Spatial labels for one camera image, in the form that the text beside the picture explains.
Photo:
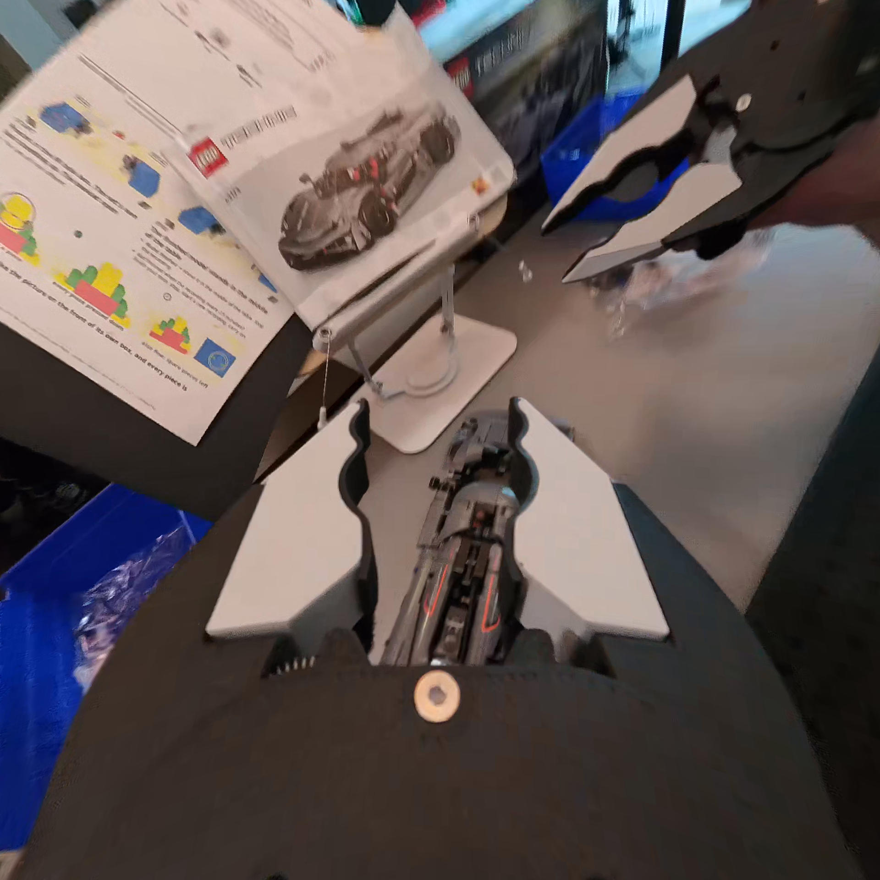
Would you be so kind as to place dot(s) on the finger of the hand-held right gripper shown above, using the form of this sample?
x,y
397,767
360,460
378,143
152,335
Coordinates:
x,y
646,127
687,199

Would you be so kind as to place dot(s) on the lego car model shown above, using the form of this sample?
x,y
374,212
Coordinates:
x,y
467,550

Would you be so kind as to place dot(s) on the blue plastic bin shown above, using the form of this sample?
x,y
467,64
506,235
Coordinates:
x,y
570,158

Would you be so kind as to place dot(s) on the black perforated pad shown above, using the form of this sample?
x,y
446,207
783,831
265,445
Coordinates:
x,y
825,619

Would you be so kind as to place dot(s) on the crumpled clear parts bags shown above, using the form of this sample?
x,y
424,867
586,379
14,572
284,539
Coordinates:
x,y
130,598

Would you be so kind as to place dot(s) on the black lego set box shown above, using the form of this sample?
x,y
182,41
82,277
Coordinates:
x,y
536,89

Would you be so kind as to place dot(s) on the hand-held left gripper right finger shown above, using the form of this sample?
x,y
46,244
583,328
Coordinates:
x,y
591,550

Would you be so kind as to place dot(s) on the blue bin with white label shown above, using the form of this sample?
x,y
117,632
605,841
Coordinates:
x,y
34,687

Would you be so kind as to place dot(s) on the white metal book stand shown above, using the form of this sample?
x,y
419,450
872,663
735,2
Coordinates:
x,y
474,350

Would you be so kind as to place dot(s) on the printed task instruction sheet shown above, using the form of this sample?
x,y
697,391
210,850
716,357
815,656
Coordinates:
x,y
69,275

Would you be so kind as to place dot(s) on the black sheet holder board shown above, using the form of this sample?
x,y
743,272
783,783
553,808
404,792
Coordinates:
x,y
103,454

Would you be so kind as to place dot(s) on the lego instruction booklet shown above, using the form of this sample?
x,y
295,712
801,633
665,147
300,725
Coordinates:
x,y
344,206

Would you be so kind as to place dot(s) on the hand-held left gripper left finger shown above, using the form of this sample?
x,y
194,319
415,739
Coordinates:
x,y
295,550

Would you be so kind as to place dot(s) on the clear bag of lego parts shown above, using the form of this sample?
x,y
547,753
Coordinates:
x,y
660,282

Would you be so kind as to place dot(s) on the person's right hand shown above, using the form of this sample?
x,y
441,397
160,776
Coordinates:
x,y
845,192

